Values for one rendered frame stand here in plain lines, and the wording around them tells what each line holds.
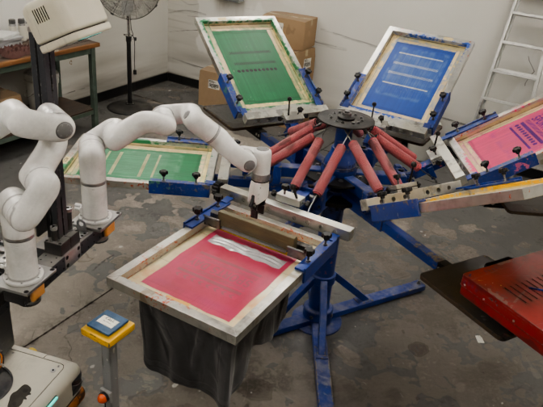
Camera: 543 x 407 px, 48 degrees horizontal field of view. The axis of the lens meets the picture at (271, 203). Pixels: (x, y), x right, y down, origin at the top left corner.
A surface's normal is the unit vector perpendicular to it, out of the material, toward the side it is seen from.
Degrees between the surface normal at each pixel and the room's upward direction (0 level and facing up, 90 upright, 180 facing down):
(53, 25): 90
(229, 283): 0
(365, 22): 90
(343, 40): 90
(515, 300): 0
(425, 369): 0
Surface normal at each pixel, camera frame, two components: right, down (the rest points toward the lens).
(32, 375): 0.08, -0.88
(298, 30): -0.37, 0.38
